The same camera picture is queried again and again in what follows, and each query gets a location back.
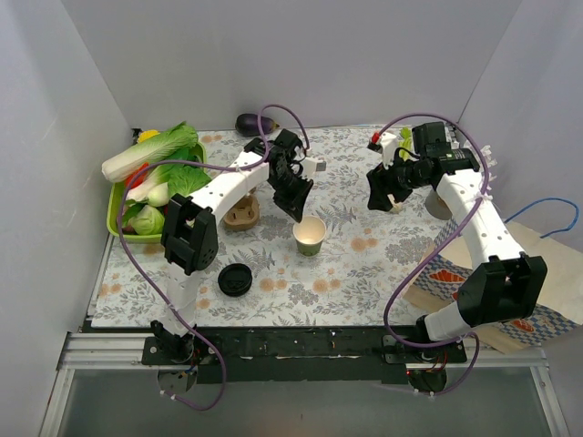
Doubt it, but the green paper coffee cup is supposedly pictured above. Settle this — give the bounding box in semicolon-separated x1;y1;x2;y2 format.
292;216;327;257

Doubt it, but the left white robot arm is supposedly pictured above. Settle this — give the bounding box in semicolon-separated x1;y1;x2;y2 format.
160;129;313;364

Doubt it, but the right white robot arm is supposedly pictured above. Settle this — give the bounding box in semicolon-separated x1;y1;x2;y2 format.
366;117;547;362

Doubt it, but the checkered paper takeout bag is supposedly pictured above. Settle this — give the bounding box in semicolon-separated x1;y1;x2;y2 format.
404;220;582;353

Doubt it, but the celery stalk toy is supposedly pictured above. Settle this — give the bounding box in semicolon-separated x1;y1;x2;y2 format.
395;127;414;161

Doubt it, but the straw holder with straws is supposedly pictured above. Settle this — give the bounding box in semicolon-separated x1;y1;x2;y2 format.
424;190;452;221

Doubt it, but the cardboard cup carrier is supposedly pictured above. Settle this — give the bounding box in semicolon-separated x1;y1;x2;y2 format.
223;194;260;231

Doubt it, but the purple eggplant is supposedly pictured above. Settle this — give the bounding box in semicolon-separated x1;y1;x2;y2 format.
235;113;280;137

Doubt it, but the floral table mat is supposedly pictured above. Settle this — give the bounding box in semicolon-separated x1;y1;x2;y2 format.
90;127;456;328

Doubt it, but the black cup lid on mat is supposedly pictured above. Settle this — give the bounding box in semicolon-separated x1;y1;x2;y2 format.
218;263;252;298

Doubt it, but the napa cabbage toy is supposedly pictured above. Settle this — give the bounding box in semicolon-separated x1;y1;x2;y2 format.
168;166;211;198

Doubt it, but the long white cabbage toy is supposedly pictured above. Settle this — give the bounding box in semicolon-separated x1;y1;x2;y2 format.
101;122;199;183

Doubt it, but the round green cabbage toy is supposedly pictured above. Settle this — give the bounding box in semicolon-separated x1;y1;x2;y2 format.
128;205;165;236

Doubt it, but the red pepper toy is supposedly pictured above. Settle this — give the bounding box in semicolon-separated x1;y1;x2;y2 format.
124;162;148;189

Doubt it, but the green vegetable basket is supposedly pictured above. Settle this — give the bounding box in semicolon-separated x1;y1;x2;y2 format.
108;143;205;239

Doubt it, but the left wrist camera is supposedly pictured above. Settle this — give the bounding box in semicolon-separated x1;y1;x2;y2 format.
301;157;326;178

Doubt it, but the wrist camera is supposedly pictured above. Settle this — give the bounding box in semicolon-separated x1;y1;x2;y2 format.
367;131;399;168
301;157;326;178

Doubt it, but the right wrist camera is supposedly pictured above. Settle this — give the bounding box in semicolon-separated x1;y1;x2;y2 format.
367;131;399;168

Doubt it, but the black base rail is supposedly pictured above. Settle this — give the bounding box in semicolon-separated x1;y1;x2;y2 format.
141;322;466;384

